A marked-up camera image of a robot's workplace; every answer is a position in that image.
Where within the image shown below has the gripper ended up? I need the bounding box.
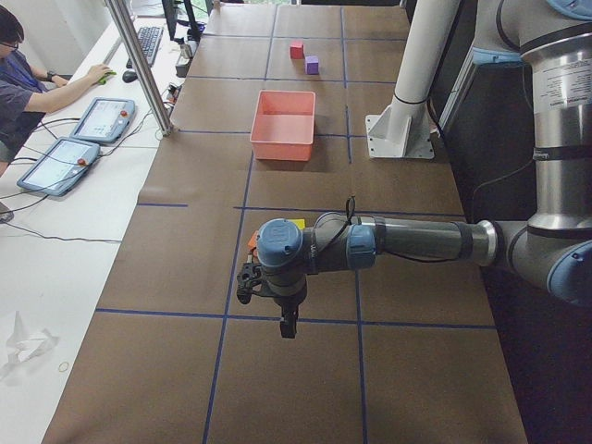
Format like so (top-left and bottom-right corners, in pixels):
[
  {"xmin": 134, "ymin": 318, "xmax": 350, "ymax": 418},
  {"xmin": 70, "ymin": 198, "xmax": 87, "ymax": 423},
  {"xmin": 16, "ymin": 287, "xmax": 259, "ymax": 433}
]
[{"xmin": 274, "ymin": 293, "xmax": 306, "ymax": 339}]

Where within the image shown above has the orange block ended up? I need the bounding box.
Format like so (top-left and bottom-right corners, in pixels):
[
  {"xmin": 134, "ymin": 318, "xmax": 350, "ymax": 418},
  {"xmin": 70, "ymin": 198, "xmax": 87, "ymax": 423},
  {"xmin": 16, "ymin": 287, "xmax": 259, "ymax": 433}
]
[{"xmin": 247, "ymin": 230, "xmax": 258, "ymax": 251}]

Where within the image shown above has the yellow block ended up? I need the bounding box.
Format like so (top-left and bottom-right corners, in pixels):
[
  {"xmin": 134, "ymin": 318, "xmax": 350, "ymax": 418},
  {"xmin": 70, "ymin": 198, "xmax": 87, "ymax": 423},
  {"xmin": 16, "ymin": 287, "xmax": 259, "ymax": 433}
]
[{"xmin": 291, "ymin": 219, "xmax": 306, "ymax": 229}]

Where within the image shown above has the purple block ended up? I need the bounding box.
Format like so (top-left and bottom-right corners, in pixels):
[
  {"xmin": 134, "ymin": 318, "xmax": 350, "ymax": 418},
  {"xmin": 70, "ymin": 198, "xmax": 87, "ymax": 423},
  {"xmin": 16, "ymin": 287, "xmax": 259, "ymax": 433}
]
[{"xmin": 304, "ymin": 55, "xmax": 319, "ymax": 75}]

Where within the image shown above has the red block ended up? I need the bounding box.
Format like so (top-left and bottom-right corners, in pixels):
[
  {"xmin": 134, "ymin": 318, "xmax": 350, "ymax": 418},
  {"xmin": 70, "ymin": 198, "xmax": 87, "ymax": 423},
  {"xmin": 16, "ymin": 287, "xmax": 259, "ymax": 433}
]
[{"xmin": 290, "ymin": 40, "xmax": 304, "ymax": 59}]

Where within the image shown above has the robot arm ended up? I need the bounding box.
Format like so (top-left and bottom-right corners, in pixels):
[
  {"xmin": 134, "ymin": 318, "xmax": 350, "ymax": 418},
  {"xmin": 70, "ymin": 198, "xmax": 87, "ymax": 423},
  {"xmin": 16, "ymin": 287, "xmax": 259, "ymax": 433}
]
[{"xmin": 237, "ymin": 1, "xmax": 591, "ymax": 338}]

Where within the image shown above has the pink plastic bin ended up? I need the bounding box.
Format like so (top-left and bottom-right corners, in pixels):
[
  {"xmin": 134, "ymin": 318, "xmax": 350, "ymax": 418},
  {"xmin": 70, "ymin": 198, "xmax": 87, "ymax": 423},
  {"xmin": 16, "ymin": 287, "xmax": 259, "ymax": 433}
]
[{"xmin": 250, "ymin": 90, "xmax": 316, "ymax": 162}]

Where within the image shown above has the white mounting pole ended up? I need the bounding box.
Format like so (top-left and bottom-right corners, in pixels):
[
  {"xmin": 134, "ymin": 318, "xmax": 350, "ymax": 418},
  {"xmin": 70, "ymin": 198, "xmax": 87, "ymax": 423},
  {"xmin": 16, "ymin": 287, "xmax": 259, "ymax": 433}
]
[{"xmin": 365, "ymin": 0, "xmax": 460, "ymax": 159}]

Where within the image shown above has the crumpled white tissue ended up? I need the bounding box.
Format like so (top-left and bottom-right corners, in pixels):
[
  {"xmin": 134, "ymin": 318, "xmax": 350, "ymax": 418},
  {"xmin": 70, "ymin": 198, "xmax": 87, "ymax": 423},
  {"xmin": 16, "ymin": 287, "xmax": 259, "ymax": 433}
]
[{"xmin": 1, "ymin": 311, "xmax": 59, "ymax": 379}]

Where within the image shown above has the far teach pendant tablet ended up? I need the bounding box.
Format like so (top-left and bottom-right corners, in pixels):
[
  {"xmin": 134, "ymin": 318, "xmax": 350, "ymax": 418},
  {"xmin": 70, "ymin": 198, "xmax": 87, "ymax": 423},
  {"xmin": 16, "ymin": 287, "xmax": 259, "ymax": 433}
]
[{"xmin": 70, "ymin": 97, "xmax": 136, "ymax": 144}]

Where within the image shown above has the teach pendant tablet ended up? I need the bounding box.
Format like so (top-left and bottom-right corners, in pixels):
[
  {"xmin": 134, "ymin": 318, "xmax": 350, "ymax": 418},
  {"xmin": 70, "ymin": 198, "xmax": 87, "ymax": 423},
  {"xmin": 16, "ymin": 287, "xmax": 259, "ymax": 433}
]
[
  {"xmin": 17, "ymin": 137, "xmax": 100, "ymax": 196},
  {"xmin": 70, "ymin": 97, "xmax": 136, "ymax": 144}
]

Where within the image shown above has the near teach pendant tablet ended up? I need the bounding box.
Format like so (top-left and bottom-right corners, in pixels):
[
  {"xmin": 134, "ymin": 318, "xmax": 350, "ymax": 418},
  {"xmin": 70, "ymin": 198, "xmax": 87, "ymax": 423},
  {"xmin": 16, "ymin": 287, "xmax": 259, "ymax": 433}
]
[{"xmin": 17, "ymin": 137, "xmax": 100, "ymax": 196}]

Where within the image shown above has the small grey device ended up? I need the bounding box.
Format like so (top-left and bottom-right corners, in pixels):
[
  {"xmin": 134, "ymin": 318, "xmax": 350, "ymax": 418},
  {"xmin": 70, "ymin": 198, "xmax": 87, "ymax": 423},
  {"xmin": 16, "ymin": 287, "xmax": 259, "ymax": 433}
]
[{"xmin": 175, "ymin": 41, "xmax": 199, "ymax": 78}]

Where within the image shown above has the black computer mouse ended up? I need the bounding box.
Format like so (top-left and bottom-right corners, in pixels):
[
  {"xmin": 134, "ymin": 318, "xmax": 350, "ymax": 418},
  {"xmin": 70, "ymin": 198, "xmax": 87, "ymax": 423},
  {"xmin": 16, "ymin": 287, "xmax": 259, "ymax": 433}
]
[{"xmin": 121, "ymin": 70, "xmax": 138, "ymax": 83}]

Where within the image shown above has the green toy object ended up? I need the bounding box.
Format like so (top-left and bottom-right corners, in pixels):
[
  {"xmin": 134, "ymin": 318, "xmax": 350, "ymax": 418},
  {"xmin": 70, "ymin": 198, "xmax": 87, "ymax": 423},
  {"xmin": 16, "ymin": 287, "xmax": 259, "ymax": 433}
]
[{"xmin": 97, "ymin": 71, "xmax": 117, "ymax": 85}]

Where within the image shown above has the black monitor stand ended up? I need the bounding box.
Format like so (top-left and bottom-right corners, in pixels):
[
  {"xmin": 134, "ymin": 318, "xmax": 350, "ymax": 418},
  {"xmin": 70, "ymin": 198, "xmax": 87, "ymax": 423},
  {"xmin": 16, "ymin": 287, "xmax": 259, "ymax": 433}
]
[{"xmin": 161, "ymin": 0, "xmax": 204, "ymax": 43}]

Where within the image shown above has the black keyboard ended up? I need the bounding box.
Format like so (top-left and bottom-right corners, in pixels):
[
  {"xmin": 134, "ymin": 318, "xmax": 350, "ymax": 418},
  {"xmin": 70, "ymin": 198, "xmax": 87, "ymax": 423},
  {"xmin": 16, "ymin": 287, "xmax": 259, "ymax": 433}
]
[{"xmin": 138, "ymin": 26, "xmax": 163, "ymax": 68}]

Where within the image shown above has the seated person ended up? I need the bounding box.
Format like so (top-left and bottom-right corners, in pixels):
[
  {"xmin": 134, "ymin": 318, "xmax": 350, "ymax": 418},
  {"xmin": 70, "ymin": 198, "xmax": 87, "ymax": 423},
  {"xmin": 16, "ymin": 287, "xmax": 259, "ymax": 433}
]
[{"xmin": 1, "ymin": 7, "xmax": 111, "ymax": 171}]

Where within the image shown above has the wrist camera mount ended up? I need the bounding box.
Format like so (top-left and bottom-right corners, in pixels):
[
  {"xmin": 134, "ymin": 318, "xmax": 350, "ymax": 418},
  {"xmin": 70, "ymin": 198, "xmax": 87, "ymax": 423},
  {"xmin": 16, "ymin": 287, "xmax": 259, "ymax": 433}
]
[{"xmin": 236, "ymin": 262, "xmax": 271, "ymax": 304}]

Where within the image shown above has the aluminium frame post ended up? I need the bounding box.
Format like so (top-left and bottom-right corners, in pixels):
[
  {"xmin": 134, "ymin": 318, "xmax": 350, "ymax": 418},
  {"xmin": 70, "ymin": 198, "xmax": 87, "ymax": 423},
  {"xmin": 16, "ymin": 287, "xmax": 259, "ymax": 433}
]
[{"xmin": 105, "ymin": 0, "xmax": 174, "ymax": 137}]

